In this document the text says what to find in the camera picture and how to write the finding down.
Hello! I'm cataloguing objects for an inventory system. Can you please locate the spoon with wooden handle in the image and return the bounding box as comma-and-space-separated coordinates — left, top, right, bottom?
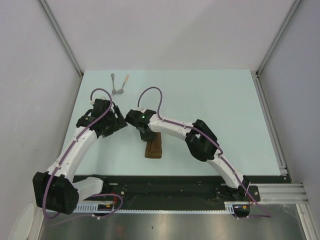
117, 74, 130, 94

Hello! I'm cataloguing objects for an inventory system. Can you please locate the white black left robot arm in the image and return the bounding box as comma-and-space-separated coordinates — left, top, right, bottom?
32, 98, 127, 215

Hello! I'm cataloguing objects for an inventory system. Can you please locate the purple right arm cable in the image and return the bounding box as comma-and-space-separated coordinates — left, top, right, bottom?
137, 86, 273, 219

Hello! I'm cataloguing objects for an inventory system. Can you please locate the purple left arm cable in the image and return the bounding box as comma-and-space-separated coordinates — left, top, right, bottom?
41, 87, 125, 227

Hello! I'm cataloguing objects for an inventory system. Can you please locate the metal fork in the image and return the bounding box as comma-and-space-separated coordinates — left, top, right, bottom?
110, 73, 117, 95

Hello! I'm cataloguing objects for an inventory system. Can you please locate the aluminium corner post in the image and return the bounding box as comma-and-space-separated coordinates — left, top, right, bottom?
254, 0, 305, 77
37, 0, 84, 79

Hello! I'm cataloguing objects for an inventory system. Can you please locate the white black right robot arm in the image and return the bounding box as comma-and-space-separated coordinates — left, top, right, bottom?
125, 108, 256, 202

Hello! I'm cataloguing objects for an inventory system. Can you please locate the aluminium front rail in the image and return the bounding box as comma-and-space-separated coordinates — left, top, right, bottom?
256, 183, 309, 204

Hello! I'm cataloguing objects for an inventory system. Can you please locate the aluminium corner post right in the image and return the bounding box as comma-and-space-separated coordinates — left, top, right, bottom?
254, 0, 305, 77

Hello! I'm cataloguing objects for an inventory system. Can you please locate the brown cloth napkin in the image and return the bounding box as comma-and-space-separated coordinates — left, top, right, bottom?
144, 132, 163, 159

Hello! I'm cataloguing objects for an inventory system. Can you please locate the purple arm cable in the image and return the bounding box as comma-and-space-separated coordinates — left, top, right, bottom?
41, 87, 125, 227
137, 86, 273, 219

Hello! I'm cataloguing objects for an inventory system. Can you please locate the white slotted cable duct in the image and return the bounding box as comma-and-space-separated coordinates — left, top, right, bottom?
74, 201, 237, 214

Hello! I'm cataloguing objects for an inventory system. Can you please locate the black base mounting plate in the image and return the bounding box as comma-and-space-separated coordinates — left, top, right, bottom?
72, 174, 293, 218

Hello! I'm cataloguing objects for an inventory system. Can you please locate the aluminium corner post left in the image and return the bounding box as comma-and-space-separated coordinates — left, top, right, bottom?
37, 0, 84, 79

